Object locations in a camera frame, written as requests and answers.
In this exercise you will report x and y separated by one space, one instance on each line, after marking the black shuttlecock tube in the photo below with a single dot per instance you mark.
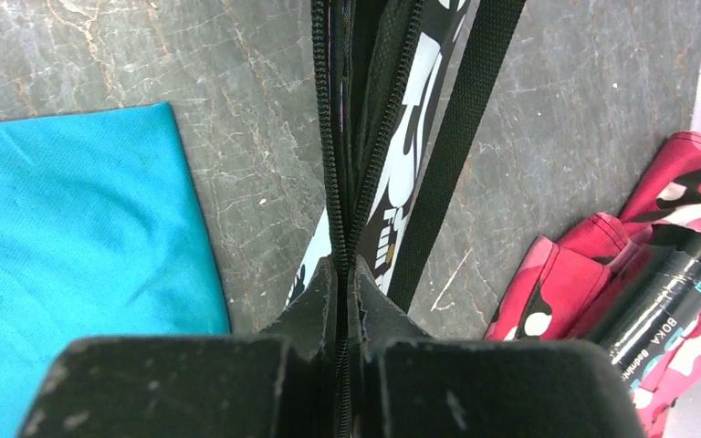
648 305

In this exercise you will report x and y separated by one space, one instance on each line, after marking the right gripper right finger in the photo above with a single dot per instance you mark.
408 384

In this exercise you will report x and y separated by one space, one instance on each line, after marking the black racket cover bag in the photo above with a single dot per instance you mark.
401 88

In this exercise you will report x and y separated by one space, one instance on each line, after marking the teal folded cloth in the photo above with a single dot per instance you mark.
101 233

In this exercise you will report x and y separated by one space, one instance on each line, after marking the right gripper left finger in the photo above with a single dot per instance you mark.
278 382

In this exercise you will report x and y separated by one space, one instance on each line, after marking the pink camouflage bag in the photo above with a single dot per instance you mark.
557 282

